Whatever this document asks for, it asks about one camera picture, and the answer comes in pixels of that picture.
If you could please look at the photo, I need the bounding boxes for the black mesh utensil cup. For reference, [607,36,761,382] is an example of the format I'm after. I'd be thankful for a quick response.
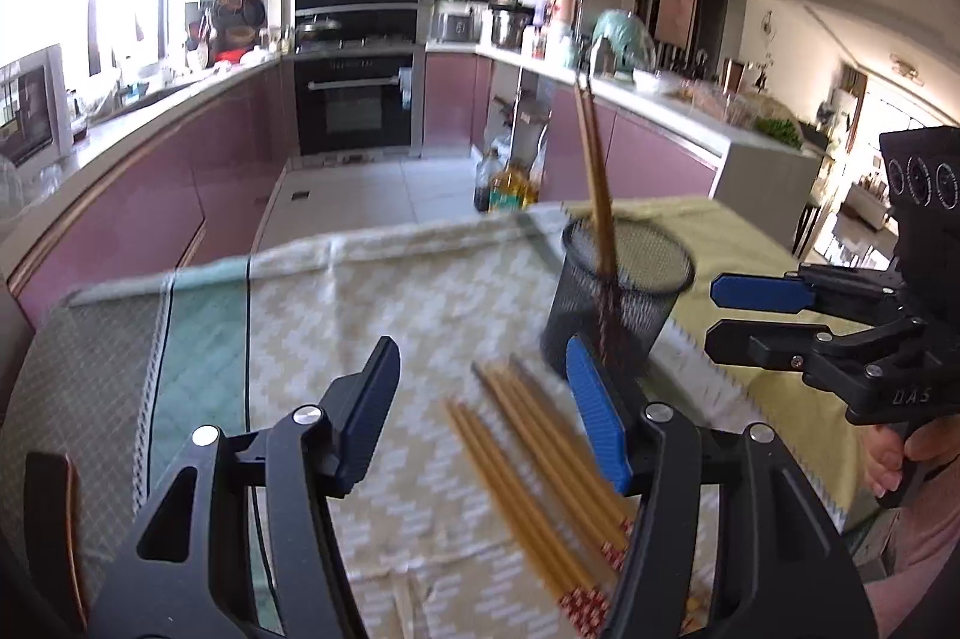
[540,217,695,377]

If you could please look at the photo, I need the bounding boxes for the pink sleeved right forearm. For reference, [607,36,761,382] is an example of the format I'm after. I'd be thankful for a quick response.
[866,460,958,637]

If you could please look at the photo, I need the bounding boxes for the right hand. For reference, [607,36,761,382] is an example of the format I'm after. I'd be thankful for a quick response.
[861,416,958,497]

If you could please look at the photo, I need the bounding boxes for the wooden chair back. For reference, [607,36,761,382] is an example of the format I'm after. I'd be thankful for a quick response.
[23,452,88,637]

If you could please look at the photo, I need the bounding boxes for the green leafy vegetables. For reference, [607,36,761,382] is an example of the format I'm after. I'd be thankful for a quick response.
[754,118,804,150]

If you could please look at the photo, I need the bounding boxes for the patterned tablecloth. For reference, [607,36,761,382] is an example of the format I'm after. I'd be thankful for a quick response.
[0,195,864,639]

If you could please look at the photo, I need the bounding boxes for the clear plastic food container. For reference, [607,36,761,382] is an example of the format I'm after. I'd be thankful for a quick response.
[672,80,731,124]

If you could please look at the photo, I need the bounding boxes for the white bowl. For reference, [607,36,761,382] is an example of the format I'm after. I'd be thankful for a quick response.
[633,68,683,95]

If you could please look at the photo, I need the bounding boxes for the cooking oil bottle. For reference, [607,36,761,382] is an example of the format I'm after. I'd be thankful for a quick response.
[488,161,539,212]

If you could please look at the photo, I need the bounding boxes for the dark sauce bottle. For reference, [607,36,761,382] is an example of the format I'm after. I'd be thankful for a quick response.
[473,148,501,213]

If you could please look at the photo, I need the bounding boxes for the pink thermos jug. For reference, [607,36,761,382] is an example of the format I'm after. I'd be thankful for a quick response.
[548,0,581,38]

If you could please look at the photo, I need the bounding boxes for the steel stock pot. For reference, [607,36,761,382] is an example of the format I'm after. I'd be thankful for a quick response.
[488,0,534,52]

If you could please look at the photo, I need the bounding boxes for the silver rice cooker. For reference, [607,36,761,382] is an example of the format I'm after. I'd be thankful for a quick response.
[431,10,480,44]

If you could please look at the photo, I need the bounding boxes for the black built-in oven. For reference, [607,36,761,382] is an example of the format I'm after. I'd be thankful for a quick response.
[293,47,425,157]

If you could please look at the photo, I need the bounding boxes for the white microwave oven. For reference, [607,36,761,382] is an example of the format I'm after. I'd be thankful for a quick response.
[2,44,73,168]

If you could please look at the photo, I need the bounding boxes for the black range hood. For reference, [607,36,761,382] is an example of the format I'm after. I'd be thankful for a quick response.
[293,0,427,51]

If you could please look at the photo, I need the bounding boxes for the black wok on stove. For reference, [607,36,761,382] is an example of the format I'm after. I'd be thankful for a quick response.
[295,17,342,43]

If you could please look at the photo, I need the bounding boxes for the black camera box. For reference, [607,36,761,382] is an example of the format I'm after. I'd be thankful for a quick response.
[878,125,960,329]

